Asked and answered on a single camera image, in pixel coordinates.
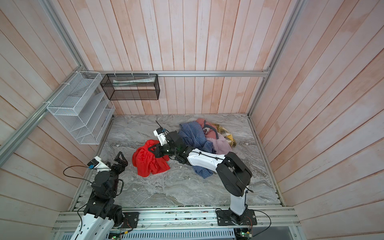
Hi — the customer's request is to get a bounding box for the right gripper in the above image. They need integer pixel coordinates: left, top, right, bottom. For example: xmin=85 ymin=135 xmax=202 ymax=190
xmin=149 ymin=141 xmax=180 ymax=158

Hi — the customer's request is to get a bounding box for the red cloth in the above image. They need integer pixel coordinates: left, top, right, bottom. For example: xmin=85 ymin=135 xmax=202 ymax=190
xmin=132 ymin=140 xmax=171 ymax=178

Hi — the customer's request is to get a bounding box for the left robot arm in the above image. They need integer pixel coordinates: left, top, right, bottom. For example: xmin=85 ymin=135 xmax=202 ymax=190
xmin=71 ymin=152 xmax=128 ymax=240

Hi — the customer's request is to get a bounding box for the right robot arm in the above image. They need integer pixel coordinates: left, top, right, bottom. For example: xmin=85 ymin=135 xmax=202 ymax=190
xmin=148 ymin=127 xmax=253 ymax=217

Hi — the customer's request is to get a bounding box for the blue checked cloth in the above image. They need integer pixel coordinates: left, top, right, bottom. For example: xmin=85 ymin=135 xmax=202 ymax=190
xmin=178 ymin=121 xmax=217 ymax=180

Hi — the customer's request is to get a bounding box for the mauve pink cloth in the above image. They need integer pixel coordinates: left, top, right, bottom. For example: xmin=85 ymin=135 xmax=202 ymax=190
xmin=207 ymin=134 xmax=232 ymax=155

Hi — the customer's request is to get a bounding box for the yellow plaid cloth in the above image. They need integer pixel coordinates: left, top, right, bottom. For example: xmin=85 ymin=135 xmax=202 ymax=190
xmin=213 ymin=124 xmax=237 ymax=149

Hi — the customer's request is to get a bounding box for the salmon pink grey-trimmed garment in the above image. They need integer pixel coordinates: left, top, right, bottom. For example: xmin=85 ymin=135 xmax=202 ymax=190
xmin=196 ymin=118 xmax=219 ymax=140

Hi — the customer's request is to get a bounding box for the white paper in basket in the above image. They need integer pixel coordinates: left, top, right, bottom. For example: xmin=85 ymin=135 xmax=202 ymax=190
xmin=112 ymin=77 xmax=156 ymax=88

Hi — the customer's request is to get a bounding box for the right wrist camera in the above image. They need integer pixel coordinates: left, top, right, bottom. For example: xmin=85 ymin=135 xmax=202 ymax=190
xmin=154 ymin=127 xmax=168 ymax=146

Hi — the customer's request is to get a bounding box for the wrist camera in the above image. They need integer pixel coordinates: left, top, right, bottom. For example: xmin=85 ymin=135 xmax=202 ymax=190
xmin=87 ymin=156 xmax=111 ymax=172
xmin=154 ymin=127 xmax=168 ymax=146

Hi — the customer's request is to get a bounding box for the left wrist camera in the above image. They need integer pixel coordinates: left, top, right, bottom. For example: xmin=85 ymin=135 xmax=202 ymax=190
xmin=87 ymin=156 xmax=111 ymax=172

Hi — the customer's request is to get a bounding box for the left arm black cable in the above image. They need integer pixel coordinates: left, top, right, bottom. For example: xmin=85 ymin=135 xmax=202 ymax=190
xmin=62 ymin=165 xmax=94 ymax=184

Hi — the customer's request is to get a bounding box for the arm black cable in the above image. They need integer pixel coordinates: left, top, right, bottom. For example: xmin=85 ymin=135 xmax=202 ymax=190
xmin=62 ymin=165 xmax=94 ymax=184
xmin=248 ymin=209 xmax=272 ymax=238

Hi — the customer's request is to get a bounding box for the white wire mesh shelf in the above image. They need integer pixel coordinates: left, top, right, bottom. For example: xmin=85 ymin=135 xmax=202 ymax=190
xmin=47 ymin=72 xmax=115 ymax=145

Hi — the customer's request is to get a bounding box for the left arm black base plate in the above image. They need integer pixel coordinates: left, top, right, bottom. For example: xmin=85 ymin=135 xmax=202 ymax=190
xmin=122 ymin=212 xmax=140 ymax=229

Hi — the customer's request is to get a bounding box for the black wire mesh basket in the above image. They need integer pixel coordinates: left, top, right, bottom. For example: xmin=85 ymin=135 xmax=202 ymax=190
xmin=101 ymin=73 xmax=161 ymax=101

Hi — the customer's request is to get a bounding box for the horizontal aluminium back rail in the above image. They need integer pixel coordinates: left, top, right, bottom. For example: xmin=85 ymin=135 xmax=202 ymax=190
xmin=96 ymin=70 xmax=269 ymax=77

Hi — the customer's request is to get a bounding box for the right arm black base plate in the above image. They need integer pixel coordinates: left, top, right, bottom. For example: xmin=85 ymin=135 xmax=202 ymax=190
xmin=215 ymin=209 xmax=257 ymax=226

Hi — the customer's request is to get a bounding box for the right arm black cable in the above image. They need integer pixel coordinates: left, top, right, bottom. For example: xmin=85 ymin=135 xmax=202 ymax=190
xmin=248 ymin=209 xmax=272 ymax=238

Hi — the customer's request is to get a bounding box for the left aluminium frame rail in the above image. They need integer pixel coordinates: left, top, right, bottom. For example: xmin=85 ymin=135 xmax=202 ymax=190
xmin=1 ymin=66 xmax=86 ymax=167

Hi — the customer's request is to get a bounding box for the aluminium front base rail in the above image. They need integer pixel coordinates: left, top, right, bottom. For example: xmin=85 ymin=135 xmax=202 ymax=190
xmin=50 ymin=206 xmax=301 ymax=233

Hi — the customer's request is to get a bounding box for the left aluminium corner post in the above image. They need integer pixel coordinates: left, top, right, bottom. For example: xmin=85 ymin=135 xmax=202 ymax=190
xmin=39 ymin=0 xmax=87 ymax=71

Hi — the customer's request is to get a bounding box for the aluminium corner post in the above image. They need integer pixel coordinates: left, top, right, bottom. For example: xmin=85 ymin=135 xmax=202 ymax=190
xmin=39 ymin=0 xmax=87 ymax=71
xmin=246 ymin=1 xmax=307 ymax=117

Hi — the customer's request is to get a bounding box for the right aluminium corner post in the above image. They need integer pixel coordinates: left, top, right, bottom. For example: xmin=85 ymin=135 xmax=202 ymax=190
xmin=246 ymin=1 xmax=307 ymax=117

